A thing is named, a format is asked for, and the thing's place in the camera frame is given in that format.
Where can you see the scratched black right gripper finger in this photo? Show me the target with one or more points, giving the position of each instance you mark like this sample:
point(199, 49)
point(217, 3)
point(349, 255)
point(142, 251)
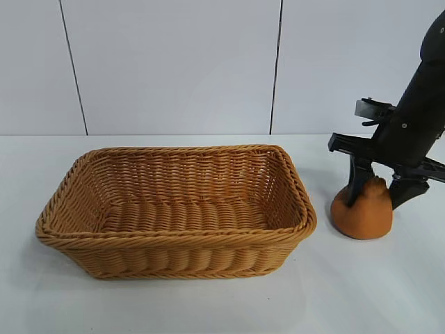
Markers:
point(405, 193)

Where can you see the tan woven wicker basket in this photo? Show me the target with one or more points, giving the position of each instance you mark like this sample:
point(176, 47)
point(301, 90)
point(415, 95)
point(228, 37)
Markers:
point(167, 257)

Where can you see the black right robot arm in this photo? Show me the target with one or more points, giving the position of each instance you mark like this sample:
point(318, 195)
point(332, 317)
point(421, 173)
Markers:
point(434, 45)

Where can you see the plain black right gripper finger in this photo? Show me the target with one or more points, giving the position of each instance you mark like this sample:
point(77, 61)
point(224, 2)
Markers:
point(358, 177)

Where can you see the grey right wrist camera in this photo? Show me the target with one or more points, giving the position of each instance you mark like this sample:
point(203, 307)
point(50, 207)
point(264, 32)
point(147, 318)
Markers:
point(368, 108)

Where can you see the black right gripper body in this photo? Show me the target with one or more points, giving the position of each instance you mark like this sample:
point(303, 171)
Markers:
point(410, 132)

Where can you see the orange round bread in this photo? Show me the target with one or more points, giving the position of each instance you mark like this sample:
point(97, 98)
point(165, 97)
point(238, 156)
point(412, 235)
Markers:
point(368, 219)

